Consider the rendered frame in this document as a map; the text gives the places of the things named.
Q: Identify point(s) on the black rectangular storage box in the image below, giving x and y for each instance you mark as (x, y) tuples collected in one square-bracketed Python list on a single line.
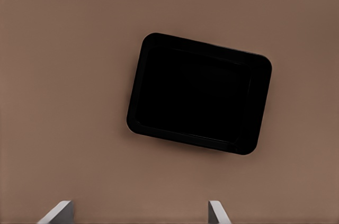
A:
[(198, 94)]

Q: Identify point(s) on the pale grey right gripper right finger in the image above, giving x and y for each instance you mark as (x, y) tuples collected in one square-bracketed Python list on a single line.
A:
[(217, 214)]

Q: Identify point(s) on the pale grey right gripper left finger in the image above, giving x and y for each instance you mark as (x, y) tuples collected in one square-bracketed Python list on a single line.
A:
[(59, 213)]

